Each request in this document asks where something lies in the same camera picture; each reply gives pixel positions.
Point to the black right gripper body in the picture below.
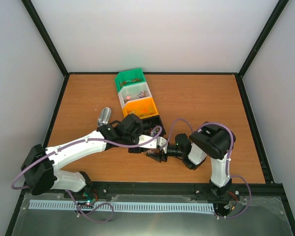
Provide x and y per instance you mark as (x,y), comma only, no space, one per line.
(178,154)

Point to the clear plastic jar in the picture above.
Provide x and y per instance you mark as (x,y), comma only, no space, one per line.
(153,152)

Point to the silver metal scoop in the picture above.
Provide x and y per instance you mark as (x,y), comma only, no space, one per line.
(104,116)

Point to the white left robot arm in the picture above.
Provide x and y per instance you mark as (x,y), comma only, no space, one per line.
(43,166)

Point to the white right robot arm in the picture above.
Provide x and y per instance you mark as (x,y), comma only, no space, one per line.
(212,140)

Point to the black candy bin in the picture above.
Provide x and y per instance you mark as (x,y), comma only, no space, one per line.
(149,124)

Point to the yellow candy bin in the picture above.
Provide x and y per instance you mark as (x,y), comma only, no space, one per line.
(143,108)

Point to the white candy bin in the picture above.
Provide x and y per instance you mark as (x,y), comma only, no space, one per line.
(133,92)

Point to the green candy bin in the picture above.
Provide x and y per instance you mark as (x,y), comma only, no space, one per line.
(129,77)

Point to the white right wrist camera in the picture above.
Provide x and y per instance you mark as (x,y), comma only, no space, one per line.
(161,142)

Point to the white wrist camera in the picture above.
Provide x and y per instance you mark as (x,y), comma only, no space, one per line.
(148,142)
(161,142)

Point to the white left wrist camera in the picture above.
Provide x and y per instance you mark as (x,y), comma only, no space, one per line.
(148,142)

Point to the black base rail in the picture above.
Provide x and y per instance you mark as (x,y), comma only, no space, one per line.
(194,191)

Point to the black enclosure frame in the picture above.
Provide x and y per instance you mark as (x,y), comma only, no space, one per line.
(278,9)

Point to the light blue cable duct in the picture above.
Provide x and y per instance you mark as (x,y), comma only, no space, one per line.
(129,207)

